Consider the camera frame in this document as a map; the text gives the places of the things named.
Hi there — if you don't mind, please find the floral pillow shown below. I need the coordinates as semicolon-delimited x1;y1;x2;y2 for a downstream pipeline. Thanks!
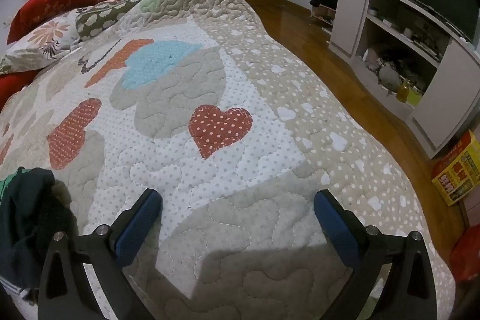
0;7;94;75

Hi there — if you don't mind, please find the red plastic bag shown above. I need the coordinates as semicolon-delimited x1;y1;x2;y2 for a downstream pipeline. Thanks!
450;226;480;283

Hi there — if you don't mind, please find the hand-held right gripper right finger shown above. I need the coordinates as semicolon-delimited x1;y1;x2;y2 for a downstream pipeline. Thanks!
313;189;439;320

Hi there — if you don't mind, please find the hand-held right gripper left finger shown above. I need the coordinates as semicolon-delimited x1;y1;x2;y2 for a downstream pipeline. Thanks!
37;188;164;320

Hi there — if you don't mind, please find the olive cloud print blanket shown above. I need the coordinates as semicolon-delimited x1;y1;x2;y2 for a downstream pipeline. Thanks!
75;0;151;41

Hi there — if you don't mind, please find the yellow cardboard box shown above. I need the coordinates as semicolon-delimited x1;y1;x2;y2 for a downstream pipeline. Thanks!
431;130;480;207

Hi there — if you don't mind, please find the dark clothes pile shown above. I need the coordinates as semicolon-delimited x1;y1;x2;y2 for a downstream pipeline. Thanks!
0;166;80;302

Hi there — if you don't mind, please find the red embroidered pillow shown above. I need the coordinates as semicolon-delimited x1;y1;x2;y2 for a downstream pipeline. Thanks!
7;0;121;45

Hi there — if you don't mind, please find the yellow green container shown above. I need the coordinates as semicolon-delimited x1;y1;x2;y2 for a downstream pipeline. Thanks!
407;85;423;107

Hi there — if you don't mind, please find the yellow bottle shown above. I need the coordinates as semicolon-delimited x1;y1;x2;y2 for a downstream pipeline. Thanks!
397;78;410;103

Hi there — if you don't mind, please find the grey round pot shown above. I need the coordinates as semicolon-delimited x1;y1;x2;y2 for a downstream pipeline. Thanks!
378;64;402;90

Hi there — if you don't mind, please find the navy white striped garment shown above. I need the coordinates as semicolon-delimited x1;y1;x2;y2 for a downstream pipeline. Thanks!
0;277;32;304

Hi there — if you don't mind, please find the heart patterned quilt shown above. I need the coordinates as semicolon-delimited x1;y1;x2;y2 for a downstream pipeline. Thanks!
0;0;456;320

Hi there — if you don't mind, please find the white television cabinet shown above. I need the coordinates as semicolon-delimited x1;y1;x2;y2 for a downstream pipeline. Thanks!
328;0;480;160

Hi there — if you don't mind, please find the dark green patterned garment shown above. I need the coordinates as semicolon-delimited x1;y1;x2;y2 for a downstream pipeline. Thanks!
0;173;16;199

